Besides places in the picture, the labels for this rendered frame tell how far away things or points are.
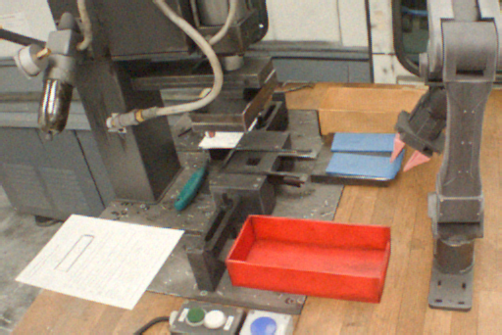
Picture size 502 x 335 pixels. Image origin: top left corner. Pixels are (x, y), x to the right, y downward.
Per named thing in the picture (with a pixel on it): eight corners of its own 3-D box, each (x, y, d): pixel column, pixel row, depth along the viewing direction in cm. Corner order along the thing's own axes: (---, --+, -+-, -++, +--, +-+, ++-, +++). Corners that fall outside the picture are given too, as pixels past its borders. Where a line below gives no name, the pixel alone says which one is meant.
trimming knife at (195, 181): (175, 213, 107) (187, 213, 106) (171, 204, 106) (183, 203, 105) (206, 164, 121) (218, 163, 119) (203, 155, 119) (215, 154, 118)
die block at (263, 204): (266, 225, 100) (260, 193, 96) (218, 220, 103) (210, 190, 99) (294, 166, 115) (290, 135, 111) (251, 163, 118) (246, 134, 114)
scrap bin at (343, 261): (379, 304, 82) (379, 277, 78) (231, 286, 89) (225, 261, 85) (390, 252, 90) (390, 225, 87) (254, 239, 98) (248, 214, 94)
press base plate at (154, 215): (301, 326, 84) (299, 314, 82) (61, 283, 99) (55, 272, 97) (369, 122, 132) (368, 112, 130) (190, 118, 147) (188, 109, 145)
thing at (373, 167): (399, 180, 103) (399, 167, 101) (325, 172, 108) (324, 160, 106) (405, 161, 108) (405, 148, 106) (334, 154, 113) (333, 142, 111)
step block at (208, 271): (214, 292, 88) (201, 254, 83) (198, 290, 89) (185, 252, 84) (227, 265, 93) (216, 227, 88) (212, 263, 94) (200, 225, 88)
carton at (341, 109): (426, 144, 117) (426, 114, 112) (320, 139, 124) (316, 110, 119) (429, 117, 126) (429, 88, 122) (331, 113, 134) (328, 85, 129)
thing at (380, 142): (402, 152, 111) (402, 140, 109) (330, 151, 114) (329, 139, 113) (403, 135, 116) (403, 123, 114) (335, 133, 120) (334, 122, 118)
